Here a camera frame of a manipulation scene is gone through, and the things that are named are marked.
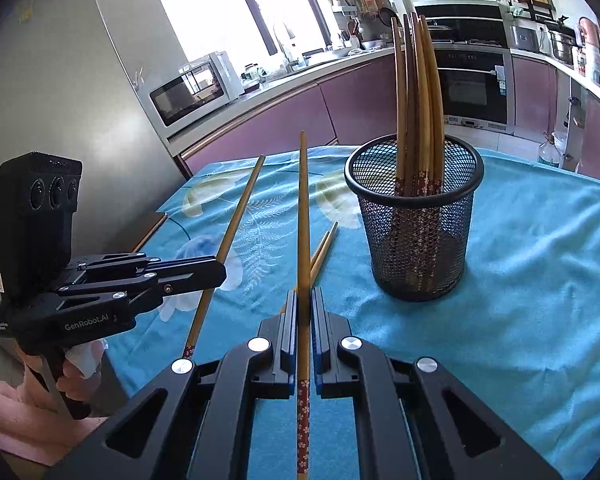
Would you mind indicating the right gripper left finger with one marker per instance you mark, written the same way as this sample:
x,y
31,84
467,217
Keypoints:
x,y
192,421

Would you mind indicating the black mesh utensil holder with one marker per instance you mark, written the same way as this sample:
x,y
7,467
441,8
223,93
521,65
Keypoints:
x,y
417,243

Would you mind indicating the blue floral tablecloth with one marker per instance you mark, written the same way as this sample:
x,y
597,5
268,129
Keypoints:
x,y
502,288

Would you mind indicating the silver refrigerator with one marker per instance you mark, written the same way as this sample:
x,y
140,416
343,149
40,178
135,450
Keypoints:
x,y
63,92

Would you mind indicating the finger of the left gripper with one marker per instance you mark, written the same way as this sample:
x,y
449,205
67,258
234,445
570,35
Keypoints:
x,y
108,267
146,290

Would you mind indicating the white microwave oven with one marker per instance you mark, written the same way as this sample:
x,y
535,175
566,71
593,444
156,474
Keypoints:
x,y
196,90

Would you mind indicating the purple kitchen cabinets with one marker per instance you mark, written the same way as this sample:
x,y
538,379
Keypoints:
x,y
352,101

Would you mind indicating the plastic water bottle on floor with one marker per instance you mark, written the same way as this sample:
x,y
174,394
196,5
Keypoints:
x,y
548,153

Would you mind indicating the left hand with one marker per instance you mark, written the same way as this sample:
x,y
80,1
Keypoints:
x,y
72,382

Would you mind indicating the steel pot on counter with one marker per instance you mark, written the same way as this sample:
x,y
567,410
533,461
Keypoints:
x,y
562,45

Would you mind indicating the black left camera housing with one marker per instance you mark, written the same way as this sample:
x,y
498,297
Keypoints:
x,y
38,197

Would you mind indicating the black frying pan hanging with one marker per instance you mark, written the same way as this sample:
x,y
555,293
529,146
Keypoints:
x,y
386,16

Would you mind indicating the pink left sleeve forearm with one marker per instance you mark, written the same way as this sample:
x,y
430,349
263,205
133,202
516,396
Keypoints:
x,y
31,428

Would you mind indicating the bamboo chopstick red end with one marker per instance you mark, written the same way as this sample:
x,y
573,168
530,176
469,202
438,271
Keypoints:
x,y
400,71

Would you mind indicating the black built-in oven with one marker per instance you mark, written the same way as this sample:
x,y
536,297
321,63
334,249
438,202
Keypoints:
x,y
477,86

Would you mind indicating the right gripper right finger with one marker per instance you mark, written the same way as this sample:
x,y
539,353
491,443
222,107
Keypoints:
x,y
414,420

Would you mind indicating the dark bamboo chopstick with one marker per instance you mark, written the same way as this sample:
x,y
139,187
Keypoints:
x,y
411,103

